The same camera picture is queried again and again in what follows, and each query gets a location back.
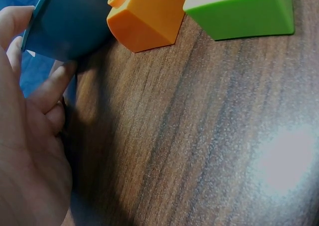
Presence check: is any orange toy building block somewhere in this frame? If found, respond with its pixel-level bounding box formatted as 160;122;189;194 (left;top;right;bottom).
106;0;188;54

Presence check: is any person's left hand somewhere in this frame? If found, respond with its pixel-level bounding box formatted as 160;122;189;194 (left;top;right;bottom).
0;5;78;226

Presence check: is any green toy building block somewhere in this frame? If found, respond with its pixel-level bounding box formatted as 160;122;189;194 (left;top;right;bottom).
182;0;296;42

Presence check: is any blue plastic bowl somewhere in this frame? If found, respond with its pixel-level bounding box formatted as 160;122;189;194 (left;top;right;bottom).
20;0;121;62

